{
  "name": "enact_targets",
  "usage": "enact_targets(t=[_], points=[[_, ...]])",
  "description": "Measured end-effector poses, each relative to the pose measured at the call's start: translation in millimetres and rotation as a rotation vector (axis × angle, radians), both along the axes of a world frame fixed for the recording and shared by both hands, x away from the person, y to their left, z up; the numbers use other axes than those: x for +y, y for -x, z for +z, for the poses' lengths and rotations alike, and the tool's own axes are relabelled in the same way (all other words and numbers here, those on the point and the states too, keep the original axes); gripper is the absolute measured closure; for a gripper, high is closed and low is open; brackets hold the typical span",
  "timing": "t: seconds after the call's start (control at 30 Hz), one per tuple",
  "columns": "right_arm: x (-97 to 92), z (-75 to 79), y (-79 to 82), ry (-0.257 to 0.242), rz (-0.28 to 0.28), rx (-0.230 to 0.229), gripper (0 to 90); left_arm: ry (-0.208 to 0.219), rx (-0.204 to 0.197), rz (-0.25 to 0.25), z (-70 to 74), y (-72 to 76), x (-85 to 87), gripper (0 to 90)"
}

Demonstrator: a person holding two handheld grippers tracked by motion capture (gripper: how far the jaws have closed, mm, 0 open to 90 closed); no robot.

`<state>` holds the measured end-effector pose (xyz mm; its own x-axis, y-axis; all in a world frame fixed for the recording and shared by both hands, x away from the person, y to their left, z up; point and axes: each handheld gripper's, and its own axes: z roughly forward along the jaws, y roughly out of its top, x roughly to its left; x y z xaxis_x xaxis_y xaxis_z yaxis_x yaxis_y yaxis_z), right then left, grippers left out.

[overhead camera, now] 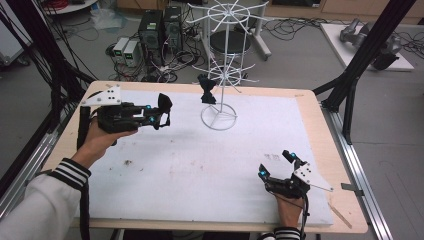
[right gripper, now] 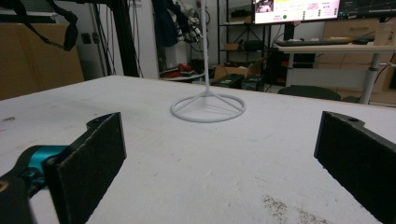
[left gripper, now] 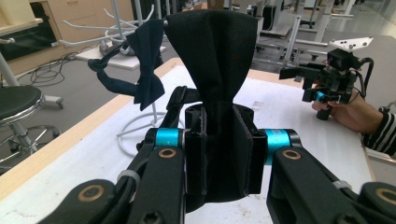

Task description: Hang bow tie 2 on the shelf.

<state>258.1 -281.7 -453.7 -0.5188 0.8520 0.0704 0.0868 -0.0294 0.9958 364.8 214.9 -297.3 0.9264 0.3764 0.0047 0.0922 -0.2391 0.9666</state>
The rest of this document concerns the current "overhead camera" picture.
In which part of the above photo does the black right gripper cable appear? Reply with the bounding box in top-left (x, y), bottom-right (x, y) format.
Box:
top-left (271, 191), bottom-right (310, 240)

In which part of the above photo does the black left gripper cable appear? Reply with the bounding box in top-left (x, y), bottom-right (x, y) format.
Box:
top-left (76, 105), bottom-right (92, 240)

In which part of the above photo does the white foam mat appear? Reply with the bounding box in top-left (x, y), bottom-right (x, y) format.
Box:
top-left (71, 89), bottom-right (334, 228)

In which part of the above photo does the clear plastic bag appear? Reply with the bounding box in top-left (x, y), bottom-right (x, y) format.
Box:
top-left (89, 7), bottom-right (128, 33)

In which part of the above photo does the black computer tower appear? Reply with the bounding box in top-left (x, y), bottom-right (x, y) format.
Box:
top-left (137, 9), bottom-right (165, 66)
top-left (162, 5), bottom-right (184, 55)

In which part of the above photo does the white wire display rack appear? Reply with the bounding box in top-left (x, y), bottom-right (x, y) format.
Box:
top-left (185, 0), bottom-right (272, 132)

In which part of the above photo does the black round stool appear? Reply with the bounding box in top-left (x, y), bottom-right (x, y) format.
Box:
top-left (209, 30), bottom-right (252, 56)

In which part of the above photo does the grey robot part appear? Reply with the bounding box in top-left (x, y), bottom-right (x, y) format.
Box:
top-left (339, 17), bottom-right (403, 71)

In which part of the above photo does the person's right hand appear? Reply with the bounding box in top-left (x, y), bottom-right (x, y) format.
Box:
top-left (274, 194), bottom-right (305, 230)

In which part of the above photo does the black frame strut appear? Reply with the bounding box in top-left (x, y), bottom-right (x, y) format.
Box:
top-left (312, 0), bottom-right (418, 146)
top-left (0, 0), bottom-right (98, 135)

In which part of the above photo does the tangle of floor cables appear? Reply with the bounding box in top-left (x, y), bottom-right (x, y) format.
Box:
top-left (262, 15), bottom-right (424, 60)
top-left (105, 19), bottom-right (208, 84)

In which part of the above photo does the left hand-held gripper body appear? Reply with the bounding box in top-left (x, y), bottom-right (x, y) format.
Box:
top-left (80, 84), bottom-right (146, 135)

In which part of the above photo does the white power supply unit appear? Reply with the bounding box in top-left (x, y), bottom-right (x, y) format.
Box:
top-left (112, 36), bottom-right (131, 58)
top-left (122, 39), bottom-right (142, 68)

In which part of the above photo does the metal table bracket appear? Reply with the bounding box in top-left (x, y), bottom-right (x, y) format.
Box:
top-left (340, 182), bottom-right (365, 198)

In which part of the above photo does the person's left hand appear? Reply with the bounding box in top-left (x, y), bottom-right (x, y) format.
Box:
top-left (70, 117), bottom-right (139, 170)

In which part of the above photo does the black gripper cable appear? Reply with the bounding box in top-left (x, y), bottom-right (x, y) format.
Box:
top-left (271, 191), bottom-right (310, 240)
top-left (76, 105), bottom-right (92, 240)

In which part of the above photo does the white floor board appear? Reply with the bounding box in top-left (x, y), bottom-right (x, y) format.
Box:
top-left (319, 22), bottom-right (415, 73)

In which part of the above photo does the white round table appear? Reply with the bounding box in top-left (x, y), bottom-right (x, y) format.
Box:
top-left (42, 0), bottom-right (100, 16)

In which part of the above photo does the white stand leg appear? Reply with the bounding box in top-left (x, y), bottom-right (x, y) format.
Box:
top-left (247, 0), bottom-right (273, 62)

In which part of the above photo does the thin wooden stick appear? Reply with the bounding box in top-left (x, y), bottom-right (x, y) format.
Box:
top-left (327, 202), bottom-right (354, 230)

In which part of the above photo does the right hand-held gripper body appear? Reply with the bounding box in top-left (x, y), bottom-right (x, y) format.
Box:
top-left (265, 161), bottom-right (334, 200)

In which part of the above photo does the aluminium rail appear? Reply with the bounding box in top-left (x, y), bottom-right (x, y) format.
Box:
top-left (0, 109), bottom-right (78, 218)
top-left (320, 102), bottom-right (395, 240)

